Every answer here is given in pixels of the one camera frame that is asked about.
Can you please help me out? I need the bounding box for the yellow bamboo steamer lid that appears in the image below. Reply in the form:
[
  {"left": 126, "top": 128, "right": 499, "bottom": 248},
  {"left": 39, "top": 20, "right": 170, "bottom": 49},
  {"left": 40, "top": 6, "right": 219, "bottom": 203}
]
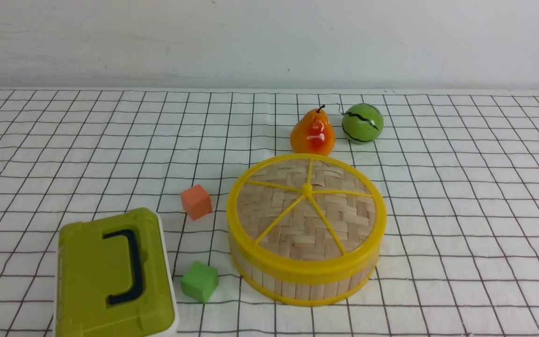
[{"left": 226, "top": 154, "right": 386, "bottom": 284}]

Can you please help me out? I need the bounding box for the bamboo steamer base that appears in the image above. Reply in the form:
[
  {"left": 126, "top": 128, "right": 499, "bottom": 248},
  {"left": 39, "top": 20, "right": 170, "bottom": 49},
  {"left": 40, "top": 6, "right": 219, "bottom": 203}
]
[{"left": 229, "top": 238, "right": 380, "bottom": 307}]

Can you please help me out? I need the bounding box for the orange toy pear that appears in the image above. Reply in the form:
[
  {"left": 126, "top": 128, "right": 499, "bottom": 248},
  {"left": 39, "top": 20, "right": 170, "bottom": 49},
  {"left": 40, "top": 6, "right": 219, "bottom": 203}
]
[{"left": 290, "top": 104, "right": 335, "bottom": 156}]

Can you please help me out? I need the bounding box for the orange foam cube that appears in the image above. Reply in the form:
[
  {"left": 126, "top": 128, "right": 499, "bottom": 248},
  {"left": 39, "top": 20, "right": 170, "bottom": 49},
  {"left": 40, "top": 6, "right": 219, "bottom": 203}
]
[{"left": 180, "top": 185, "right": 212, "bottom": 220}]

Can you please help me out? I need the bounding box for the green toy watermelon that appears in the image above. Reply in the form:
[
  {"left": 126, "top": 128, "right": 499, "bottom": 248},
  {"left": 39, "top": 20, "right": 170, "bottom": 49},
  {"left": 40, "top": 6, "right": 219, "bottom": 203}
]
[{"left": 342, "top": 103, "right": 384, "bottom": 144}]

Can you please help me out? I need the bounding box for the green foam cube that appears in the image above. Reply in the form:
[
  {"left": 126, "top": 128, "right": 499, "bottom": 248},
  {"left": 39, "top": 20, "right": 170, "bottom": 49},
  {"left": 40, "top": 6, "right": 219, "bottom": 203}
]
[{"left": 181, "top": 262, "right": 219, "bottom": 303}]

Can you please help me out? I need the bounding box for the green lidded storage box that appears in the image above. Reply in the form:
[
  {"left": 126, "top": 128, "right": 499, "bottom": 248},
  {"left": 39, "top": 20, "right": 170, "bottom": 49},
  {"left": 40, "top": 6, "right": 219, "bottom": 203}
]
[{"left": 53, "top": 207, "right": 179, "bottom": 337}]

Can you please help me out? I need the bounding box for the white grid tablecloth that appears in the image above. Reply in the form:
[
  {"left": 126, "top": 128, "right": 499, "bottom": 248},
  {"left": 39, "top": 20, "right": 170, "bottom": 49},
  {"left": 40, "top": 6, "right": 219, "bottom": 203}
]
[{"left": 0, "top": 89, "right": 539, "bottom": 337}]

